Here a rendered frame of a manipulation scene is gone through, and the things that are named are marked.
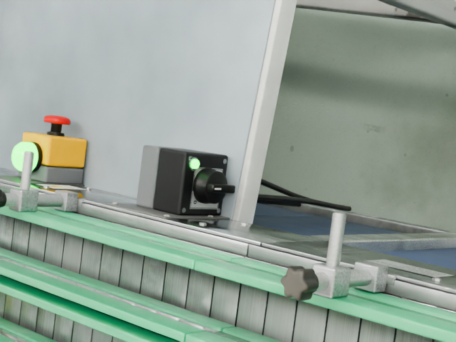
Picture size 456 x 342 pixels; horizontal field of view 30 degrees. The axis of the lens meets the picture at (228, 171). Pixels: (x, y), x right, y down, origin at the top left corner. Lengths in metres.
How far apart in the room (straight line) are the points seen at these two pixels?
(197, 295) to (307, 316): 0.15
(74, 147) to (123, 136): 0.08
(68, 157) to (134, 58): 0.18
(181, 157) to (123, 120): 0.23
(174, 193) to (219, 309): 0.18
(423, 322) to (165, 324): 0.29
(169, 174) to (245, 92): 0.15
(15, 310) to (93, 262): 0.18
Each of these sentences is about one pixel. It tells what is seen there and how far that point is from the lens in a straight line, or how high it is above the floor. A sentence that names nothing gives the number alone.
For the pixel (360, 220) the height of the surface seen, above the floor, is 0.25.
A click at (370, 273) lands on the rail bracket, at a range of 0.80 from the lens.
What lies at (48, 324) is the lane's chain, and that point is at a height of 0.88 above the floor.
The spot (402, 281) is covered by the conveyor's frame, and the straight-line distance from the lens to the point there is 0.81.
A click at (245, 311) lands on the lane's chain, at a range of 0.92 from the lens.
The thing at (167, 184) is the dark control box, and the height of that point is 0.83.
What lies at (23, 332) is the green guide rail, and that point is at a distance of 1.17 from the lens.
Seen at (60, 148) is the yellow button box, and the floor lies 0.81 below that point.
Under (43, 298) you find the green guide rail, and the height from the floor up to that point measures 0.96.
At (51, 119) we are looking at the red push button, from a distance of 1.29.
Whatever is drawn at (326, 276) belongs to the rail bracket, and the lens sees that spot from 0.74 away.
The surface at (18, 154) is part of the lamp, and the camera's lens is 1.27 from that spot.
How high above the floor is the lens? 1.58
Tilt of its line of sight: 49 degrees down
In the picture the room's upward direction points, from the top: 86 degrees counter-clockwise
